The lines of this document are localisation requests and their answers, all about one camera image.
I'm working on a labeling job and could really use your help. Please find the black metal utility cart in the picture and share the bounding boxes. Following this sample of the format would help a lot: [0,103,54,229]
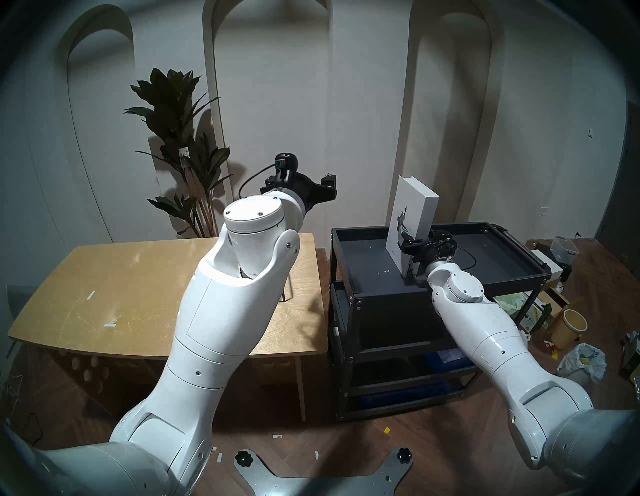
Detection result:
[329,221,552,422]

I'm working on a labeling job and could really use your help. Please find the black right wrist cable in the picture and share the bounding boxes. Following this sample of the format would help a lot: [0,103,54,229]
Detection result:
[451,244,479,272]

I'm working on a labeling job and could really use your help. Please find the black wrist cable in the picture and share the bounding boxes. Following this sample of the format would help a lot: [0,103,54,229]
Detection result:
[238,160,278,199]
[451,244,479,272]

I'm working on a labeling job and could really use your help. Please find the green and white carton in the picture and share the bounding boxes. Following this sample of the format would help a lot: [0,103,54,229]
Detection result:
[520,295,553,333]

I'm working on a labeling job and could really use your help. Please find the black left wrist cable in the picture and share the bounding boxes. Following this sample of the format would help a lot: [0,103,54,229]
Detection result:
[238,160,278,199]

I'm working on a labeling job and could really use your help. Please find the white bagged trash bin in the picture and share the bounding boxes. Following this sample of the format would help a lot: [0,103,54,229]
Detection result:
[556,343,608,386]

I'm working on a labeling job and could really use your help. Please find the dark carton with plastic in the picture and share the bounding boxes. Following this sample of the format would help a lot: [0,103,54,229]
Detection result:
[620,330,640,381]

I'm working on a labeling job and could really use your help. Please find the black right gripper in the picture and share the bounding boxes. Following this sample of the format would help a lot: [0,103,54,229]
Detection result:
[398,227,457,264]

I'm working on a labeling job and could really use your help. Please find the tall green potted plant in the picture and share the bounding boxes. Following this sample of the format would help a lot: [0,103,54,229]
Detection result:
[124,68,235,238]

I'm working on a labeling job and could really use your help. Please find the white cardboard box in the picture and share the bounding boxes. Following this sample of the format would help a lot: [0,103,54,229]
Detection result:
[531,248,564,281]

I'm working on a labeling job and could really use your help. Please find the white Statue of Liberty book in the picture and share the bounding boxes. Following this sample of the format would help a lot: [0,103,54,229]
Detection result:
[385,175,441,279]

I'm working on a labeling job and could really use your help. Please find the pale green plastic bag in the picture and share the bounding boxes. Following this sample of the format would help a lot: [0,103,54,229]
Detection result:
[492,292,531,321]

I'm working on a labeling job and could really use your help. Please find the grey metal robot base plate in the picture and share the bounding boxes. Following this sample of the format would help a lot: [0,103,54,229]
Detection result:
[234,447,415,496]

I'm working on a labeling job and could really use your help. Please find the beige plastic bucket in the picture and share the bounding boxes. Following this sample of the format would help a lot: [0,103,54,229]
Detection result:
[550,309,589,350]

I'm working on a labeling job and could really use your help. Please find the clear plastic storage box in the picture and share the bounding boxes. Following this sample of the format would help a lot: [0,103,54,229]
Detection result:
[550,236,580,265]

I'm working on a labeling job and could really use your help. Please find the light wooden table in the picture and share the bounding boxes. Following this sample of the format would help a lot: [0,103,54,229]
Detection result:
[7,234,329,423]

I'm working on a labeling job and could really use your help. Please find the brown cardboard box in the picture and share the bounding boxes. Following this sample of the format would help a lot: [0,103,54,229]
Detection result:
[537,287,576,321]

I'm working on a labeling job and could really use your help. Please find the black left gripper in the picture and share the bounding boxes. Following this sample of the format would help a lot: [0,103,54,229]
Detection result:
[260,172,337,216]

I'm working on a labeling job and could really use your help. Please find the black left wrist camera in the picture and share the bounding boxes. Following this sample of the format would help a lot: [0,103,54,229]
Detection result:
[274,152,299,183]

